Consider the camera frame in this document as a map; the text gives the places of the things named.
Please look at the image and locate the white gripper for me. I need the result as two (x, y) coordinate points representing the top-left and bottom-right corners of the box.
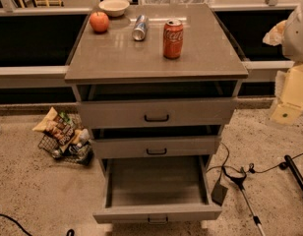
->
(263, 21), (303, 125)

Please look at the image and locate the grey bottom drawer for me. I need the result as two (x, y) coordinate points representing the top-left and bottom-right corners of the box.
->
(93, 155), (221, 225)

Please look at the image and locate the grey drawer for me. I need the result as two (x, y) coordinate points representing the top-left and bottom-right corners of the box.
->
(91, 125), (220, 158)
(73, 81), (238, 129)
(93, 155), (221, 225)

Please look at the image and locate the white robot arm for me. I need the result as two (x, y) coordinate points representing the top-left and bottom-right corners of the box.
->
(263, 1), (303, 125)

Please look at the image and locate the grey top drawer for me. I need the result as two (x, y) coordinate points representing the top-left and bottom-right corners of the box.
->
(73, 81), (238, 129)

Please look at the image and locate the grey drawer cabinet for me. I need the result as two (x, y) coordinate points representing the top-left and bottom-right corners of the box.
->
(64, 3), (250, 231)

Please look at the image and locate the grey middle drawer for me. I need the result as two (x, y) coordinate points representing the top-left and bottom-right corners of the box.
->
(91, 125), (220, 158)

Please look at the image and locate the black bar on floor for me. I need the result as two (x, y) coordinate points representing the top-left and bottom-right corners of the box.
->
(278, 154), (303, 192)

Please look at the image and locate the red coca-cola can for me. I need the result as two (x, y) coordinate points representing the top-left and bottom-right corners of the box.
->
(163, 19), (183, 59)

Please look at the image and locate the black power adapter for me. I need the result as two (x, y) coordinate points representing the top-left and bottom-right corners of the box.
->
(212, 181), (228, 206)

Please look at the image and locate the silver black pole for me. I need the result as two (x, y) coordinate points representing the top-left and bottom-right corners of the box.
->
(221, 166), (268, 236)

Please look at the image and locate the silver blue soda can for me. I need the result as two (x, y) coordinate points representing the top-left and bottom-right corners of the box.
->
(132, 15), (149, 41)

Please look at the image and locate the white bowl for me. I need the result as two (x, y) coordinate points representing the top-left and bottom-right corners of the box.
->
(99, 0), (130, 17)

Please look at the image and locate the red apple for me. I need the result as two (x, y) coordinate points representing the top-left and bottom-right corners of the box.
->
(90, 12), (109, 32)

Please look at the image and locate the yellow brown snack bag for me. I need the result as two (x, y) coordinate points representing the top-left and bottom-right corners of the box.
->
(32, 107), (81, 151)

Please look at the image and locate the black floor cable right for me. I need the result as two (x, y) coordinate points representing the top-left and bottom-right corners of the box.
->
(206, 142), (303, 182)

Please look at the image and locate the black floor cable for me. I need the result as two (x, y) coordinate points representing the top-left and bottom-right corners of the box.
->
(206, 142), (303, 182)
(0, 203), (76, 236)

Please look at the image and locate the wire basket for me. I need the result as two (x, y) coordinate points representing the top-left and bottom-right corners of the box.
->
(33, 108), (93, 165)

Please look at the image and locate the black floor cable left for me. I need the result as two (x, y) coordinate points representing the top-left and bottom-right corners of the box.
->
(0, 203), (76, 236)

